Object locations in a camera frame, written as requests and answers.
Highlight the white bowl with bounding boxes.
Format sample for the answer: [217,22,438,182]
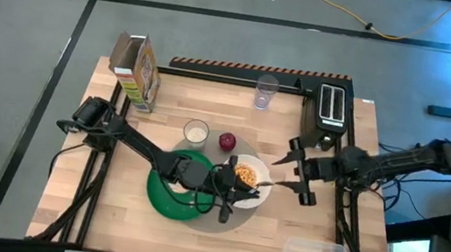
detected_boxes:
[216,150,277,214]

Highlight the long hazard striped cable cover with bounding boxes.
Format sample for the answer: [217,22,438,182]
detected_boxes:
[169,51,354,94]

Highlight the red apple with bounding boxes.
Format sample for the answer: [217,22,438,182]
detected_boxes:
[217,130,239,154]

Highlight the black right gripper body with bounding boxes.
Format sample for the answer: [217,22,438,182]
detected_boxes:
[280,135,346,211]

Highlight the clear drinking glass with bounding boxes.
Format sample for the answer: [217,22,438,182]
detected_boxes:
[251,73,282,114]

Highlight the black aluminium table frame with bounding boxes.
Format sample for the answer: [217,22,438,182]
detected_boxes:
[24,38,424,252]

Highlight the glass of milk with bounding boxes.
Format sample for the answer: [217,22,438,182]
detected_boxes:
[180,117,212,153]

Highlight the green plate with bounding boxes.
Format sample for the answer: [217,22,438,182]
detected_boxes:
[141,144,225,226]

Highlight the round grey placemat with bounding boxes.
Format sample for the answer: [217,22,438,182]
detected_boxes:
[162,123,271,241]

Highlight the panda puffs cereal box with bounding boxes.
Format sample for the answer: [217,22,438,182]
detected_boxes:
[102,29,167,115]

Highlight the black two-slot toaster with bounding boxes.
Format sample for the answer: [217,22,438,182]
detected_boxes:
[296,79,356,155]

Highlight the yellow cereal puffs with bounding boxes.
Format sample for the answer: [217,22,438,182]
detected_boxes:
[232,162,261,190]

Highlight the brown bagel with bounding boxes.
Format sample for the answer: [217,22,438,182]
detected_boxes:
[166,181,192,197]

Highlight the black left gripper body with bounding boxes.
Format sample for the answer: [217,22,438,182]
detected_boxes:
[169,147,245,226]

